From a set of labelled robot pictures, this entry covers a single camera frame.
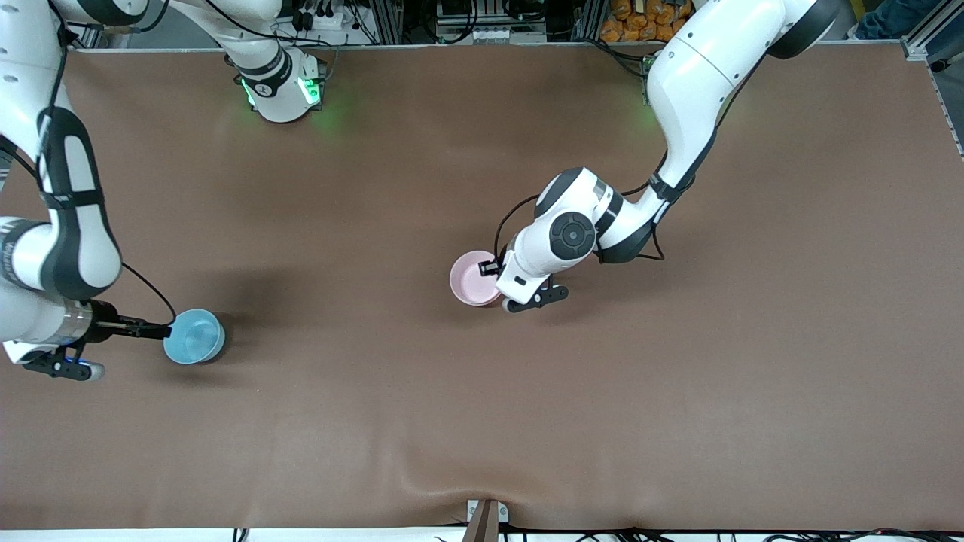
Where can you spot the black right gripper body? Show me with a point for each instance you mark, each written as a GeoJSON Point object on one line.
{"type": "Point", "coordinates": [106, 323]}

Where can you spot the pink bowl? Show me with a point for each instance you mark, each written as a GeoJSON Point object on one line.
{"type": "Point", "coordinates": [473, 278]}

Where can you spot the blue bowl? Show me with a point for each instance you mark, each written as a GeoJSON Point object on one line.
{"type": "Point", "coordinates": [197, 339]}

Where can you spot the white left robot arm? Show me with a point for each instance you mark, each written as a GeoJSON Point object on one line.
{"type": "Point", "coordinates": [700, 75]}

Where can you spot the brown table cloth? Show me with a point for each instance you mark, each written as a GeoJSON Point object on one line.
{"type": "Point", "coordinates": [482, 414]}

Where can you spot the black electronics box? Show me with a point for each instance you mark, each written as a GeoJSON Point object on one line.
{"type": "Point", "coordinates": [459, 11]}

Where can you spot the orange packaged snacks pile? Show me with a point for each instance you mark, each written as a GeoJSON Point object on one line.
{"type": "Point", "coordinates": [640, 26]}

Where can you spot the white power strip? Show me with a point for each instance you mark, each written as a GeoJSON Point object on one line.
{"type": "Point", "coordinates": [331, 21]}

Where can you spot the dark blue fabric object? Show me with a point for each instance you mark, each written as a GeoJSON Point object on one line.
{"type": "Point", "coordinates": [885, 19]}

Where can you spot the grey metal bracket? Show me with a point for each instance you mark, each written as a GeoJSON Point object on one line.
{"type": "Point", "coordinates": [503, 512]}

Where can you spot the dark aluminium post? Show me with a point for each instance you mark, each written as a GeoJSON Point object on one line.
{"type": "Point", "coordinates": [482, 527]}

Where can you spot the aluminium frame post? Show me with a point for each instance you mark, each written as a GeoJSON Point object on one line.
{"type": "Point", "coordinates": [385, 22]}
{"type": "Point", "coordinates": [587, 21]}

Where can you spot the aluminium frame profile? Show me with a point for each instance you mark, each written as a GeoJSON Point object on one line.
{"type": "Point", "coordinates": [922, 41]}

